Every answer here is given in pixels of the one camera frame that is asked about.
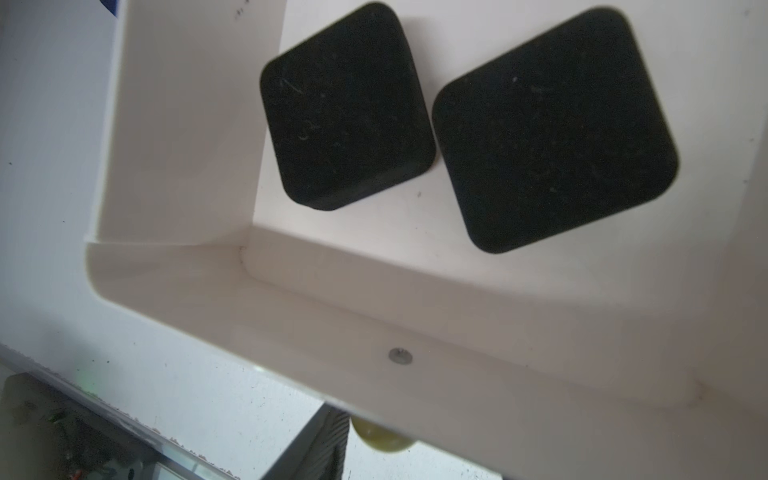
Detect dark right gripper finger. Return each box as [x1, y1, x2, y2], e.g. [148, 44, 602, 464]
[262, 404, 350, 480]

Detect black brooch box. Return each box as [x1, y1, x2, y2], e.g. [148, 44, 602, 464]
[432, 6, 679, 254]
[260, 2, 437, 211]

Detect three-tier drawer cabinet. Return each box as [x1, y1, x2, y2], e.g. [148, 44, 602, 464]
[350, 416, 416, 453]

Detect navy brooch box three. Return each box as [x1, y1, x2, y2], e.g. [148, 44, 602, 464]
[100, 0, 120, 16]

